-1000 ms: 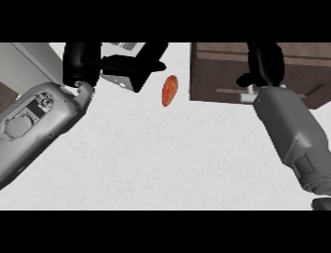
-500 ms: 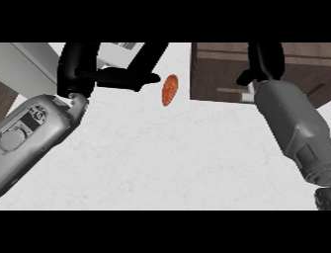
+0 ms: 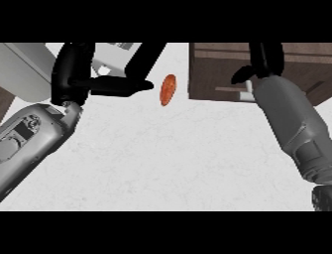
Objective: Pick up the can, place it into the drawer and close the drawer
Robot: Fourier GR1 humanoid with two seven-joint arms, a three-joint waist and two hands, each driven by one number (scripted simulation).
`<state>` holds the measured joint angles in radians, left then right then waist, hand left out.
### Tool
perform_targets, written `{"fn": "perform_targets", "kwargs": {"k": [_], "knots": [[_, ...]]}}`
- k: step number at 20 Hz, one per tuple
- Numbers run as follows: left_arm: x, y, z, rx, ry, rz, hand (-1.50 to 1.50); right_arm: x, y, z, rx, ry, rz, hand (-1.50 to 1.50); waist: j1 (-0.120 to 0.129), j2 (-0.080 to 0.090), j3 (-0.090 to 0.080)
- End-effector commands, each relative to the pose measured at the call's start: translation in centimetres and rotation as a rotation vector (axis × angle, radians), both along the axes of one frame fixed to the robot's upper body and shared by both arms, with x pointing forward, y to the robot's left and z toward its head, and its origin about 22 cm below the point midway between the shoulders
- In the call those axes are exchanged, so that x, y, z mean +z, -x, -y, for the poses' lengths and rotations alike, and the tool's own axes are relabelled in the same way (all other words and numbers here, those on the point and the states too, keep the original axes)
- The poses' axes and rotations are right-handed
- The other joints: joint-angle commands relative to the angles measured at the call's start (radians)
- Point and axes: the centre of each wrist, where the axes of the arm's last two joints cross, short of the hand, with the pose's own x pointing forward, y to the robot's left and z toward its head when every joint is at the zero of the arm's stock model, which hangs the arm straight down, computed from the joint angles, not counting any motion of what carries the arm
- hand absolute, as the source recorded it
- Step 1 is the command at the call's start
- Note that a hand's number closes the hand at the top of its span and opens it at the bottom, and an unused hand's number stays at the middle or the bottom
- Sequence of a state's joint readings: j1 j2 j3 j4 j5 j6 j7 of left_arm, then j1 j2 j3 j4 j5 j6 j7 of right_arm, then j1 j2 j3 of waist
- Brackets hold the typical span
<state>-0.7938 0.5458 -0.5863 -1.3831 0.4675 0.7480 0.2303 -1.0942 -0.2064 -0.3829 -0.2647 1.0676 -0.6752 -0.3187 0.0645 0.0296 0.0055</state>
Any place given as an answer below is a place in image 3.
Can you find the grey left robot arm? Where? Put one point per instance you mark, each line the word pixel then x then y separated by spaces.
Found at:
pixel 22 149

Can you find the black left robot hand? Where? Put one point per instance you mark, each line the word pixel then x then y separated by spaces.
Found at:
pixel 71 82

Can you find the orange can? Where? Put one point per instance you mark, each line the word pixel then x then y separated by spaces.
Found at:
pixel 167 90

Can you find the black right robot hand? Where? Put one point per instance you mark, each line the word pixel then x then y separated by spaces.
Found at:
pixel 266 59

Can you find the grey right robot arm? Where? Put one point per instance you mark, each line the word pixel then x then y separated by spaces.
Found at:
pixel 289 125

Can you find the brown wooden drawer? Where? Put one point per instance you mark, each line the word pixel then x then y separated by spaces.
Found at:
pixel 211 72

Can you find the white appliance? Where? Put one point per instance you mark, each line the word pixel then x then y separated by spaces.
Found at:
pixel 114 54

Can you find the pale grey appliance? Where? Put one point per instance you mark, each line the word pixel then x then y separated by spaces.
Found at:
pixel 12 66

